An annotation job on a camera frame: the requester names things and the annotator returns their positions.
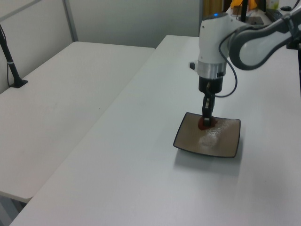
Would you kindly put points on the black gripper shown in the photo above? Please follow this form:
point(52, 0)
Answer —
point(215, 83)

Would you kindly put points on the small reddish-brown round food item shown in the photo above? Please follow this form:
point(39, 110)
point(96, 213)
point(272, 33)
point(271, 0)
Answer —
point(201, 124)

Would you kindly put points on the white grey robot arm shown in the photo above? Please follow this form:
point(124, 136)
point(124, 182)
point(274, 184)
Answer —
point(211, 35)

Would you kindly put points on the square brown ceramic plate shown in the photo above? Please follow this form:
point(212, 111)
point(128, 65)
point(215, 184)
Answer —
point(225, 146)

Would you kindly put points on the black monitor stand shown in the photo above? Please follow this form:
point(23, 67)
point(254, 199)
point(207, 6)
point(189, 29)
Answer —
point(255, 20)

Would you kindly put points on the yellow object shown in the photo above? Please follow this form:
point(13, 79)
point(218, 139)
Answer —
point(236, 3)

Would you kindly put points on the black keyboard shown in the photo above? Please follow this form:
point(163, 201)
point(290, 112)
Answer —
point(275, 14)

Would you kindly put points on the white green box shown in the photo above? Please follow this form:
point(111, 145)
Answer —
point(272, 3)

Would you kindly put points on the black computer mouse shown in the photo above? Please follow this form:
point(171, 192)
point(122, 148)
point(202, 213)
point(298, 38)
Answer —
point(286, 8)

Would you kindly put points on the wooden post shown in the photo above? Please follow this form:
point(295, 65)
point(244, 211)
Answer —
point(212, 7)

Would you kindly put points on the grey metal partition post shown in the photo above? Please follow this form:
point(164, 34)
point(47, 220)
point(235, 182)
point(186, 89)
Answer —
point(70, 21)

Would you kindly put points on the black camera stand pole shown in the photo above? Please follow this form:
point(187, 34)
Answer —
point(10, 63)

